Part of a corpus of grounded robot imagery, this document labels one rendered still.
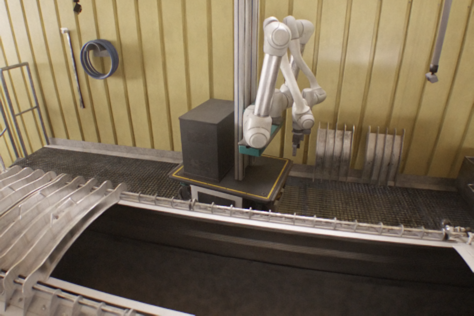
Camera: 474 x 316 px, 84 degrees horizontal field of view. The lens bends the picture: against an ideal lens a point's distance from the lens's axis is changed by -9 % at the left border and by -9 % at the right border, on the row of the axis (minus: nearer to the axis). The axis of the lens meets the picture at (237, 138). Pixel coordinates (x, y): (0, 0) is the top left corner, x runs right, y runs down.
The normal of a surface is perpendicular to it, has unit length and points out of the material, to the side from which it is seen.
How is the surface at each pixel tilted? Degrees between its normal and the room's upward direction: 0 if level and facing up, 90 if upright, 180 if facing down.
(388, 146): 68
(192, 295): 53
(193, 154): 90
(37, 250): 90
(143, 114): 90
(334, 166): 86
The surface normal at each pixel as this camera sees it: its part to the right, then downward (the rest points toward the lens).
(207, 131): -0.39, 0.38
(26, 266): 0.98, 0.09
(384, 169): -0.21, 0.32
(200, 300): -0.17, -0.25
